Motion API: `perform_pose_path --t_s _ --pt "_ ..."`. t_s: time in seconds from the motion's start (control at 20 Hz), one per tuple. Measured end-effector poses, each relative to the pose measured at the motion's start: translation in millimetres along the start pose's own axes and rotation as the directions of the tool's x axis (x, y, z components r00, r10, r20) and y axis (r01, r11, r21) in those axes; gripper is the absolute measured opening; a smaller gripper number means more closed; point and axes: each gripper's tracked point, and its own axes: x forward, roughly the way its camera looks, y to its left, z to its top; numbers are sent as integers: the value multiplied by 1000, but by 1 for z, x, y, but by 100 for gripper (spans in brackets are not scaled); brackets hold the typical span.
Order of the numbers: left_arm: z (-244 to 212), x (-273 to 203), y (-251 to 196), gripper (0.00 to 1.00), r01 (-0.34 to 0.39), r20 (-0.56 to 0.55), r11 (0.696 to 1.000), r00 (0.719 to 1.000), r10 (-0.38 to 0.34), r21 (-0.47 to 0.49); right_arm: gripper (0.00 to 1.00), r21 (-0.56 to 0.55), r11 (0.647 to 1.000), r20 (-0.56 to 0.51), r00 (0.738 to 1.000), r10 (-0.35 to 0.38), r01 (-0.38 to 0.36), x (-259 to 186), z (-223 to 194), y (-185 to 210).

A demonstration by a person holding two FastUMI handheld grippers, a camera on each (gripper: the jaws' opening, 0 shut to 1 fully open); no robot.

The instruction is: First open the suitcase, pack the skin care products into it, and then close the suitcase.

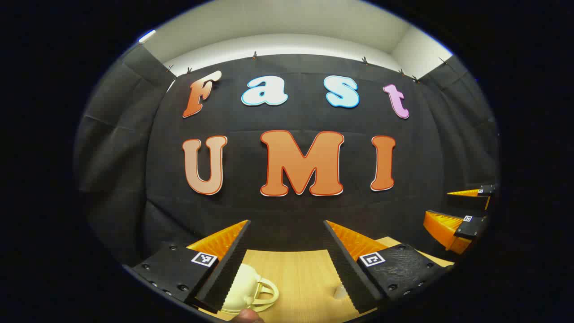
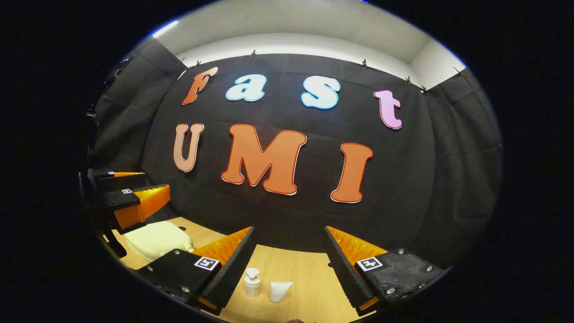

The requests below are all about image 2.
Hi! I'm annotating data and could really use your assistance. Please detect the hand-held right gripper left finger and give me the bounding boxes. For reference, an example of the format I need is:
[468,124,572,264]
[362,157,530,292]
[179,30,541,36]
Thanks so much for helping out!
[137,226,257,316]

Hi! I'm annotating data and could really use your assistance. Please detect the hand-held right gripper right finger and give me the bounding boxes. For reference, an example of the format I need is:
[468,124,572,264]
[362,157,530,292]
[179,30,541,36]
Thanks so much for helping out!
[323,225,450,317]

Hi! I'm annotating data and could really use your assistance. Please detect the white pump bottle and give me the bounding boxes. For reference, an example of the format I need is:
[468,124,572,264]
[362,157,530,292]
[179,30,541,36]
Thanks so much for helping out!
[244,267,262,298]

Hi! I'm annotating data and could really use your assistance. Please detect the cream yellow suitcase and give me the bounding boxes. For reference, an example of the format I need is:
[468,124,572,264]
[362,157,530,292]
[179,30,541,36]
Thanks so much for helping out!
[125,220,195,264]

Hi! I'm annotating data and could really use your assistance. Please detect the white squeeze tube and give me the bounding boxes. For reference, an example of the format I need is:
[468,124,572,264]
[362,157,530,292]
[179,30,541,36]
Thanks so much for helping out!
[269,281,295,304]

